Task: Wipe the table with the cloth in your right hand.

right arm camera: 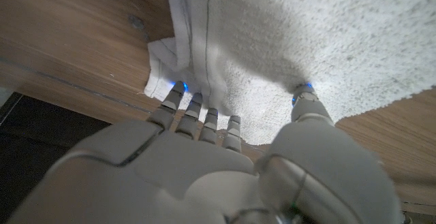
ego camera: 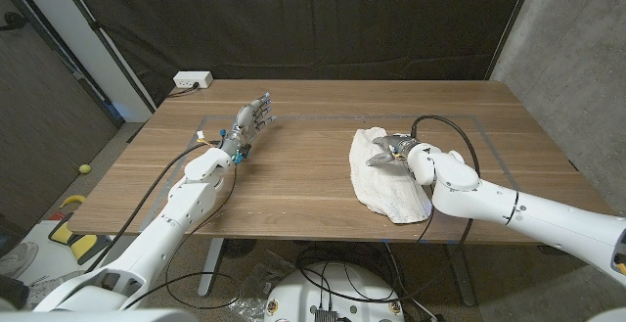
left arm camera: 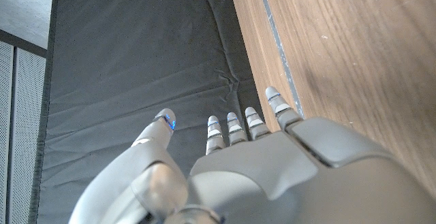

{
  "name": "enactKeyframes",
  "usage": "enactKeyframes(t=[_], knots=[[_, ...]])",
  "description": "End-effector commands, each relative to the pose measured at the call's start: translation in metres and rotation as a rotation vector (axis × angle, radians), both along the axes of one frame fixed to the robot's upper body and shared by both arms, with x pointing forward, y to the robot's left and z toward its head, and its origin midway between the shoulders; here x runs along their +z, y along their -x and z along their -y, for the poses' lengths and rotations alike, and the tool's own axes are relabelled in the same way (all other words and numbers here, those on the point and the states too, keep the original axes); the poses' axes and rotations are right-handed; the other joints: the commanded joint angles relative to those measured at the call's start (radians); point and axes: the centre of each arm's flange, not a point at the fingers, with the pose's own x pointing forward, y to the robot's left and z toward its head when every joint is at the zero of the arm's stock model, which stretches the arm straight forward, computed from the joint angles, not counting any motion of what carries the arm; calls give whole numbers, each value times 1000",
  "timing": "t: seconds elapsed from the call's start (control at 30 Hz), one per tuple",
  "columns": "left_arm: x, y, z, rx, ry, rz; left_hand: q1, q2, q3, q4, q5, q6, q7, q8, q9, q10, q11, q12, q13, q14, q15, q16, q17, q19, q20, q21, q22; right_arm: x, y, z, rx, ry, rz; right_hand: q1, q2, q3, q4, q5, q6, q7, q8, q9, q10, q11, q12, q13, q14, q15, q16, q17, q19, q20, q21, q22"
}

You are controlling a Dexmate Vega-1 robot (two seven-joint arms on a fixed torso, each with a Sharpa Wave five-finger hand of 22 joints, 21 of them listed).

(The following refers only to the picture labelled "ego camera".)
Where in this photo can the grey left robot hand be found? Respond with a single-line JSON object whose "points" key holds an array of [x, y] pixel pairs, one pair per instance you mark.
{"points": [[243, 122]]}

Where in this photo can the black ribbed round object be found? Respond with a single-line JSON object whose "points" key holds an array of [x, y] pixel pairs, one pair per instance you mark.
{"points": [[238, 247]]}

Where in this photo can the grey table leg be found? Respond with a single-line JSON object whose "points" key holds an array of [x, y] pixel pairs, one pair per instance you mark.
{"points": [[460, 273]]}

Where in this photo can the grey sneaker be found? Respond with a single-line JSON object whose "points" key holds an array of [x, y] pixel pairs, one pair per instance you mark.
{"points": [[17, 258], [56, 285]]}

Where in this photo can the small red object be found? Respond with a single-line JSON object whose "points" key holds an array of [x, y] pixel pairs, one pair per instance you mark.
{"points": [[56, 215]]}

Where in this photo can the yellow-green ball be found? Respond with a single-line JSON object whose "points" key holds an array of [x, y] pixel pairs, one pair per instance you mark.
{"points": [[85, 169]]}

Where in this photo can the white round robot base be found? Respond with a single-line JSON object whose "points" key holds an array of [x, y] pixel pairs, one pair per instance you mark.
{"points": [[337, 288]]}

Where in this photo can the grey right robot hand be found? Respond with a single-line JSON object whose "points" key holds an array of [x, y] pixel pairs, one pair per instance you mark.
{"points": [[398, 145]]}

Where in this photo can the black backdrop stand pole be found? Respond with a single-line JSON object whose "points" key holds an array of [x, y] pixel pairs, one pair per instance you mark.
{"points": [[511, 23], [105, 38]]}

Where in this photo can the white power strip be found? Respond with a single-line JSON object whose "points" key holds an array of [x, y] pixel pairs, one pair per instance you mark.
{"points": [[192, 78]]}

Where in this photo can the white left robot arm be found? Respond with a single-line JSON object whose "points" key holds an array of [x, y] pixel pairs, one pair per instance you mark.
{"points": [[186, 204]]}

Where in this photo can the clear plastic bag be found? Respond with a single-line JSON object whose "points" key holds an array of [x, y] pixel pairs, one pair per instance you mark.
{"points": [[259, 283]]}

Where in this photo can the yellow and black object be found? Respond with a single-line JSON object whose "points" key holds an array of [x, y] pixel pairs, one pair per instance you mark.
{"points": [[80, 243]]}

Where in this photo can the black backdrop curtain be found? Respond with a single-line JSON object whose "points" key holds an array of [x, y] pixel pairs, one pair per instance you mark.
{"points": [[313, 18]]}

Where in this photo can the white floor board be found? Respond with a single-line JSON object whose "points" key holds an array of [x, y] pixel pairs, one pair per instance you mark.
{"points": [[46, 258]]}

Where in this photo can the white terry cloth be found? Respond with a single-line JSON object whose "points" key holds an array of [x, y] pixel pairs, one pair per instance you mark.
{"points": [[379, 185]]}

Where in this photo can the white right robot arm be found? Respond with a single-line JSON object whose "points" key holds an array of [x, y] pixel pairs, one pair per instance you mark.
{"points": [[538, 214]]}

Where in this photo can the white table leg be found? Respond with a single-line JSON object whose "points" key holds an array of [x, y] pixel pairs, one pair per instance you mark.
{"points": [[211, 263]]}

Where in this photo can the yellow banana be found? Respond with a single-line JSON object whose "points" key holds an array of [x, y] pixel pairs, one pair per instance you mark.
{"points": [[73, 198]]}

